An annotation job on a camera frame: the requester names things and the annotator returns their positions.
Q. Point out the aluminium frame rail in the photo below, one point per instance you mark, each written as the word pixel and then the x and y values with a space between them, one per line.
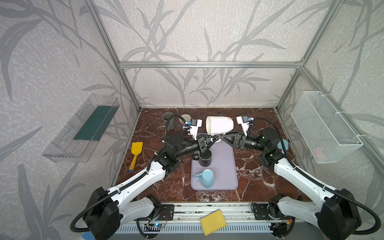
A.
pixel 173 65

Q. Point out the white faceted mug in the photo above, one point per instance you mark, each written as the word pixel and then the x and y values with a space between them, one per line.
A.
pixel 219 125

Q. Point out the lavender mug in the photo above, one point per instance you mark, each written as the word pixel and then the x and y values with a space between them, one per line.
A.
pixel 185 118

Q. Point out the light blue mug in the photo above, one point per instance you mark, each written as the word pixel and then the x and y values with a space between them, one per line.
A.
pixel 206 178

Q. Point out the green circuit board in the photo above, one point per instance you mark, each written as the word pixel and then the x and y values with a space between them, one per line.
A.
pixel 156 227

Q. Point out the black mug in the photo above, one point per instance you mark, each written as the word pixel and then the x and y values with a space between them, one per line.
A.
pixel 204 159

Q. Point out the white wire basket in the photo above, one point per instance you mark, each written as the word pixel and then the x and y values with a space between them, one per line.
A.
pixel 326 132

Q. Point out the lavender plastic tray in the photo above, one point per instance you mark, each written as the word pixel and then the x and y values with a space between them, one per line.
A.
pixel 222 165

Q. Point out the yellow spatula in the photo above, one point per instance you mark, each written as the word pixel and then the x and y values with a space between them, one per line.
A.
pixel 136 150

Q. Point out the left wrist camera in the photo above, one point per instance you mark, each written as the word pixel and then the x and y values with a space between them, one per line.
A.
pixel 193 126

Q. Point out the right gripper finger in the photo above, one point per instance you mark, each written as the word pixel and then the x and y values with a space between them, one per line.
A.
pixel 232 141
pixel 231 134

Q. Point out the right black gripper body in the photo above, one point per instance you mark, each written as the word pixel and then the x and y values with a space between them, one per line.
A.
pixel 235 140

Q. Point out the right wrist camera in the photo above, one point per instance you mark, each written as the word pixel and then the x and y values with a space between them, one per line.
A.
pixel 246 124

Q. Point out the grey mug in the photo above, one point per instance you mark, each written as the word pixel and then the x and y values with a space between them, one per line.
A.
pixel 169 121

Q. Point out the yellow sponge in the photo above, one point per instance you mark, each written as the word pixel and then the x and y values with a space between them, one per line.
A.
pixel 213 222

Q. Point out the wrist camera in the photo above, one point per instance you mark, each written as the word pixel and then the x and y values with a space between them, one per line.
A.
pixel 246 124
pixel 193 126

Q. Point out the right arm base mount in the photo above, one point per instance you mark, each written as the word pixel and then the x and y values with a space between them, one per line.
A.
pixel 268 212

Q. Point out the light blue spatula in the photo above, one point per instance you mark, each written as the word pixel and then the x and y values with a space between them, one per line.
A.
pixel 283 145

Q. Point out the clear plastic shelf bin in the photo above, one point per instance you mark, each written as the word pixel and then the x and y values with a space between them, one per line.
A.
pixel 79 138

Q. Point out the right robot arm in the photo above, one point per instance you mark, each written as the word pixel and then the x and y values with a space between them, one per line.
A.
pixel 335 212

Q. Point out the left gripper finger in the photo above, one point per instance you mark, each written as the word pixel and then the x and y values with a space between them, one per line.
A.
pixel 210 143
pixel 211 137

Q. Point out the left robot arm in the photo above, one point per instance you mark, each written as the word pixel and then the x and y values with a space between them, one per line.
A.
pixel 108 209

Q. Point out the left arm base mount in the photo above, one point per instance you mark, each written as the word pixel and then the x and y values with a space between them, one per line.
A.
pixel 163 212

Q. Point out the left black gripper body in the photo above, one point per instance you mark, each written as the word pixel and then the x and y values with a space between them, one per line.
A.
pixel 201 143

